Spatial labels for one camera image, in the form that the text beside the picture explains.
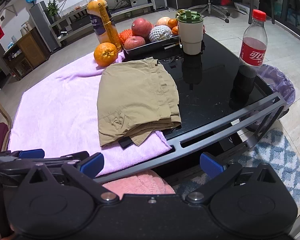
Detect blue white patterned rug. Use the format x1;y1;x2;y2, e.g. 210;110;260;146
172;127;300;208

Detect cola bottle red cap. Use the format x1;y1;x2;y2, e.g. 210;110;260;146
229;9;268;110

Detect pale peach fruit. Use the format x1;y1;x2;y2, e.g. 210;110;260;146
155;16;170;26

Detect pink purple towel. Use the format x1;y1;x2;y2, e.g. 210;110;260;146
8;53;171;175

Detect large orange fruit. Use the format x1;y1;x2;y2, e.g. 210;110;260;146
94;42;118;67

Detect grey tv stand shelf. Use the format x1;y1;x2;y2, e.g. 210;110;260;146
50;0;155;46

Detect trash bin purple bag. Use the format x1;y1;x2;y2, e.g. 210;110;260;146
257;64;296;112

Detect green potted plant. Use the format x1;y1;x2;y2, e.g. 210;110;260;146
46;0;59;22

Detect white cup green lid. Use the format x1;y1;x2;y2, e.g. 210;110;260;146
176;10;204;55

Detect orange net wrapped fruit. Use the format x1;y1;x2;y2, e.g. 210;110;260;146
119;29;133;44

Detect lower red apple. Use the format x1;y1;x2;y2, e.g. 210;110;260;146
124;36;146;50

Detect upper red apple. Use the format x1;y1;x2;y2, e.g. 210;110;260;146
131;18;153;38

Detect grey tower speaker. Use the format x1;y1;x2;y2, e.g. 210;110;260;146
29;1;60;52

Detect red apple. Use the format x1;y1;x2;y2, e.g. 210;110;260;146
124;36;146;50
131;18;153;38

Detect black fruit tray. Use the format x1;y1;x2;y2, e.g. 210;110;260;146
123;36;179;56

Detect pink fuzzy clothing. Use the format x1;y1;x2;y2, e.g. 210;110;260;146
103;170;175;199

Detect white net wrapped fruit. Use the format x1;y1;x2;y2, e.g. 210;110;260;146
148;25;173;42

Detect orange juice bottle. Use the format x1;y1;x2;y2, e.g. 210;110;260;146
87;0;122;52

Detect khaki pants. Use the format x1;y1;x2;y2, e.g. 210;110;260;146
97;57;181;146

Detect small tangerine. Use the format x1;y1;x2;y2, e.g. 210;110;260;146
172;26;179;35
167;18;178;29

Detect brown wooden cabinet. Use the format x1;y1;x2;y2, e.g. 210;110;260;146
3;27;51;81

